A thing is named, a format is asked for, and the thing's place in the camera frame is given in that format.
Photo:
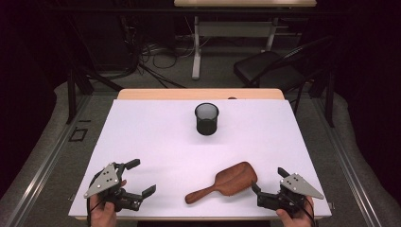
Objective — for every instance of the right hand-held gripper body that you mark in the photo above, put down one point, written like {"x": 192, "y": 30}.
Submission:
{"x": 298, "y": 186}

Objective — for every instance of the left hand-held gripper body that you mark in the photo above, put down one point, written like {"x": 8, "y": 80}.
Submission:
{"x": 104, "y": 181}

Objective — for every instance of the brown wooden hairbrush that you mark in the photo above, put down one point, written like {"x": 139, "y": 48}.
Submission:
{"x": 233, "y": 180}

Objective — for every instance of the black mesh pen cup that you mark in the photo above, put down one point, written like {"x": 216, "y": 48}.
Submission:
{"x": 206, "y": 124}

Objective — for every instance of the person's left hand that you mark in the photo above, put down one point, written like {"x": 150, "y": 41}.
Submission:
{"x": 104, "y": 214}

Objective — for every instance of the person's right hand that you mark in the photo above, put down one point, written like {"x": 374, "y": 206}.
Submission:
{"x": 296, "y": 221}

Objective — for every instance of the white table mat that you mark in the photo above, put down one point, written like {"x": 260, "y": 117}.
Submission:
{"x": 176, "y": 151}

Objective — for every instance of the black metal stand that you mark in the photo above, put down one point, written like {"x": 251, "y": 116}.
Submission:
{"x": 72, "y": 94}

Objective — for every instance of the light wooden table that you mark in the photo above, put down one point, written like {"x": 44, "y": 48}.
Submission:
{"x": 201, "y": 94}

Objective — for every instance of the black folding chair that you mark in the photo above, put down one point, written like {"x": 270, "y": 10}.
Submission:
{"x": 268, "y": 71}

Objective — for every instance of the desk with white legs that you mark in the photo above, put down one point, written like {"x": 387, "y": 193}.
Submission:
{"x": 233, "y": 29}

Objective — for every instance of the aluminium floor rail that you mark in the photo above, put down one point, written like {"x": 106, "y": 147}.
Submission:
{"x": 47, "y": 164}
{"x": 346, "y": 170}

